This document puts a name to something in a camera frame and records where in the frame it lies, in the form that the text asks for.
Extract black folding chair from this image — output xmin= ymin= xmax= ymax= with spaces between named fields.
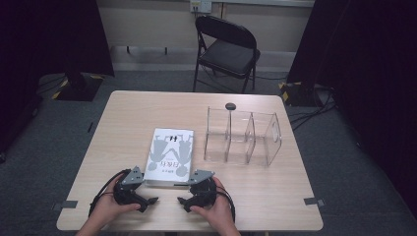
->
xmin=192 ymin=15 xmax=262 ymax=94

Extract clear acrylic book rack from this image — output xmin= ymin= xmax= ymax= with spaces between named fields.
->
xmin=203 ymin=105 xmax=283 ymax=168

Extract white wall socket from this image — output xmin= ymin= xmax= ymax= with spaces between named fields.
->
xmin=189 ymin=0 xmax=213 ymax=15

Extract person's right hand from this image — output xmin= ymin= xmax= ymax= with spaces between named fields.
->
xmin=190 ymin=177 xmax=237 ymax=230

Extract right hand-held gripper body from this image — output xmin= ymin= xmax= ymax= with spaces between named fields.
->
xmin=184 ymin=169 xmax=218 ymax=213

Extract dark curtain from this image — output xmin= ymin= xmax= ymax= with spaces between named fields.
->
xmin=286 ymin=0 xmax=417 ymax=212
xmin=0 ymin=0 xmax=115 ymax=155

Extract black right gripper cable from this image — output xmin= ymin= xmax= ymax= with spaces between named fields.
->
xmin=212 ymin=176 xmax=237 ymax=224

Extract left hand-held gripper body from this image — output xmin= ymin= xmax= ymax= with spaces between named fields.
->
xmin=112 ymin=165 xmax=149 ymax=213

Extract person's left hand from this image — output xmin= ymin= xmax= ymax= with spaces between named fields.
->
xmin=87 ymin=181 xmax=142 ymax=230

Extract white book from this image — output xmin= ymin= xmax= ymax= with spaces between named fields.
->
xmin=143 ymin=127 xmax=195 ymax=188

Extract grey tape strip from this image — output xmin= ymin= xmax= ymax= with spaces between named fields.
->
xmin=51 ymin=200 xmax=80 ymax=211
xmin=303 ymin=197 xmax=326 ymax=207

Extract black stand base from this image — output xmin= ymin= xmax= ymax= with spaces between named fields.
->
xmin=51 ymin=72 xmax=106 ymax=102
xmin=277 ymin=81 xmax=319 ymax=108

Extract black floor cables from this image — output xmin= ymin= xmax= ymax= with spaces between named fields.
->
xmin=287 ymin=86 xmax=338 ymax=132

